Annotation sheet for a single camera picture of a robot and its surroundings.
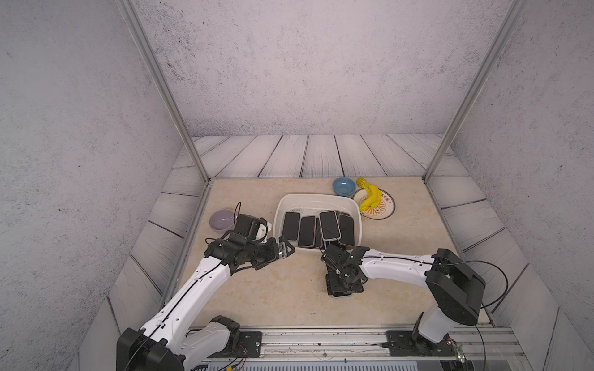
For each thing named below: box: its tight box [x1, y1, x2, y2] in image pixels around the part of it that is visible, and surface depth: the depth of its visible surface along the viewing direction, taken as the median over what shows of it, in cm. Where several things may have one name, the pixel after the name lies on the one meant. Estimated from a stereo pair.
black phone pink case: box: [337, 214, 356, 248], surface depth 100 cm
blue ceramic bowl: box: [332, 176, 356, 197], surface depth 117 cm
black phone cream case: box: [283, 211, 301, 241], surface depth 104 cm
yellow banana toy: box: [355, 176, 383, 212], surface depth 109 cm
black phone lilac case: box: [318, 210, 342, 242], surface depth 100 cm
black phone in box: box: [297, 215, 316, 249], surface depth 100 cm
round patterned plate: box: [352, 187, 396, 221], surface depth 110 cm
